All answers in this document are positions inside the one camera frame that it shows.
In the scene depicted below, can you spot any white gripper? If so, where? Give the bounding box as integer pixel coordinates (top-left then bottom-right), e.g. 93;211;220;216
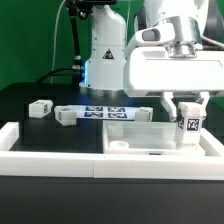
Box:
123;47;224;122

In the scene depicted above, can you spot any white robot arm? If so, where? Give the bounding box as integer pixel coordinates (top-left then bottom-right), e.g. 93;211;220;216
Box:
80;0;224;121

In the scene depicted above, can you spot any AprilTag sheet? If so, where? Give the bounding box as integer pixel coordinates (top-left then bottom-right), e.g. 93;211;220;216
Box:
69;105;138;120

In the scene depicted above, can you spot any white U-shaped fence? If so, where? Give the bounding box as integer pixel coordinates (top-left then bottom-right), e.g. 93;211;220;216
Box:
0;122;224;180

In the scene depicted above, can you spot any black cable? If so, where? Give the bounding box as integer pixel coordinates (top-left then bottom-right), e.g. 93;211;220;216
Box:
35;67;76;84

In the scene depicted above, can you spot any grey thin cable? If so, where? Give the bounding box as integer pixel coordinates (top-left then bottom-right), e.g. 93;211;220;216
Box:
49;0;68;84

